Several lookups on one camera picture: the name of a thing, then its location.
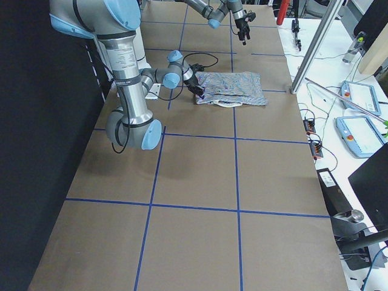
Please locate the black tripod stick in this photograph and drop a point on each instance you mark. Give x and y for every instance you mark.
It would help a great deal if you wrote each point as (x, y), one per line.
(295, 24)

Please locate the orange connector block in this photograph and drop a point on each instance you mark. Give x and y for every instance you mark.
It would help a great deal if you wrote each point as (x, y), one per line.
(309, 125)
(316, 149)

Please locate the reacher grabber stick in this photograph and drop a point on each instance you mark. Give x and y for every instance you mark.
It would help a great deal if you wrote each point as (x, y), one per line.
(346, 100)

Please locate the near orange connector block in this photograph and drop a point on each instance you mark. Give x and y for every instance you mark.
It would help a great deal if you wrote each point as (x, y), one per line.
(316, 149)

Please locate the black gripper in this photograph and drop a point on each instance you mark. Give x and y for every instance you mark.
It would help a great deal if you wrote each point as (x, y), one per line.
(242, 24)
(191, 82)

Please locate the striped polo shirt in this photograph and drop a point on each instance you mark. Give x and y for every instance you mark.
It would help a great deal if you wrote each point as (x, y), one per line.
(231, 89)

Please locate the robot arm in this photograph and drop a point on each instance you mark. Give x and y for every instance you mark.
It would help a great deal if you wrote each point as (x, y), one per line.
(114, 24)
(215, 16)

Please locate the white mounting pedestal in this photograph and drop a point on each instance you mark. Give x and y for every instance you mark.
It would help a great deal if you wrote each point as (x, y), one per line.
(145, 60)

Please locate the far orange connector block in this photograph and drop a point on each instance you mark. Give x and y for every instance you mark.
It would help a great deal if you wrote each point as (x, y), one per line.
(309, 125)

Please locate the near teach pendant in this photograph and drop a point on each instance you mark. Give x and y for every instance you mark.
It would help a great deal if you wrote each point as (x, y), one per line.
(360, 135)

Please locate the red cylinder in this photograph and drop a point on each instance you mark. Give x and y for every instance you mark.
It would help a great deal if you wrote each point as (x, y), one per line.
(282, 11)

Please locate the black box with label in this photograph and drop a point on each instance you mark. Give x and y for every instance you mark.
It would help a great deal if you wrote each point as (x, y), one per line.
(334, 198)

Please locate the far teach pendant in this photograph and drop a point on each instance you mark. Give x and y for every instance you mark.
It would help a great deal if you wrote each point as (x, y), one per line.
(361, 94)

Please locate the clear water bottle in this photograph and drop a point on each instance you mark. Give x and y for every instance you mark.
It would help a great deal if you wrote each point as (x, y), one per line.
(355, 47)

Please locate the teach pendant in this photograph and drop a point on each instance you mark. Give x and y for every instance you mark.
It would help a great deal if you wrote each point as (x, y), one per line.
(361, 94)
(360, 135)

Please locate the aluminium frame post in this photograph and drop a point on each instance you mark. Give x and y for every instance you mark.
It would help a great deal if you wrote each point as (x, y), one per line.
(318, 38)

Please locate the black monitor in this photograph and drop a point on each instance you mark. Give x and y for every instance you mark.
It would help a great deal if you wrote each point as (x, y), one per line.
(369, 183)

